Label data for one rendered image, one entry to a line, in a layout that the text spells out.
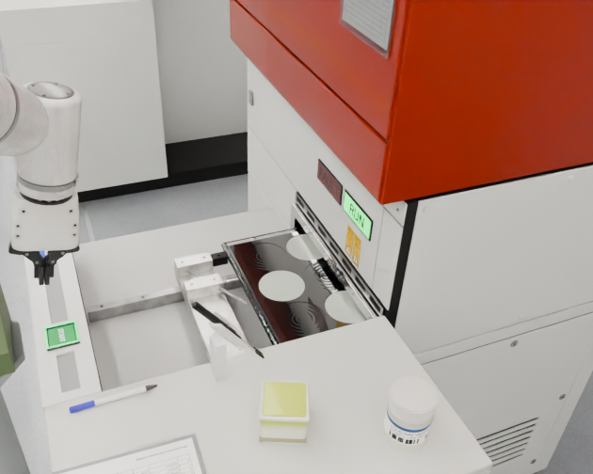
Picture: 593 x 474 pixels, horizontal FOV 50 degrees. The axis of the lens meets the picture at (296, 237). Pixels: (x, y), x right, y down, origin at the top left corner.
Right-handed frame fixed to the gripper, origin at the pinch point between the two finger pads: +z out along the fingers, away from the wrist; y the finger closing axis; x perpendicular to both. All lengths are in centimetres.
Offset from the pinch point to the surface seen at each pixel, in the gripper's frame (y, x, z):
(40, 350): 0.2, 2.1, 15.9
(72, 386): -3.8, 11.7, 15.5
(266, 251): -50, -18, 12
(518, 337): -100, 15, 14
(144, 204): -65, -181, 100
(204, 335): -30.4, 0.6, 17.7
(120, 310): -17.6, -17.0, 25.0
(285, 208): -62, -36, 11
